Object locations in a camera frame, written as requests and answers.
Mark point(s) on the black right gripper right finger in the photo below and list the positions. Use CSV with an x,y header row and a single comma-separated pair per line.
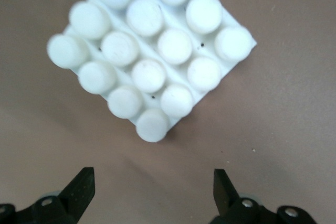
x,y
225,200

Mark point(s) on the brown table cover sheet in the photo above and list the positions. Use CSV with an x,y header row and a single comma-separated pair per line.
x,y
288,103

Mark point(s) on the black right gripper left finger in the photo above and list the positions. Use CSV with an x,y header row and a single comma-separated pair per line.
x,y
76,195

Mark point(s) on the white studded base plate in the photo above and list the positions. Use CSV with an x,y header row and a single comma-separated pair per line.
x,y
149,43

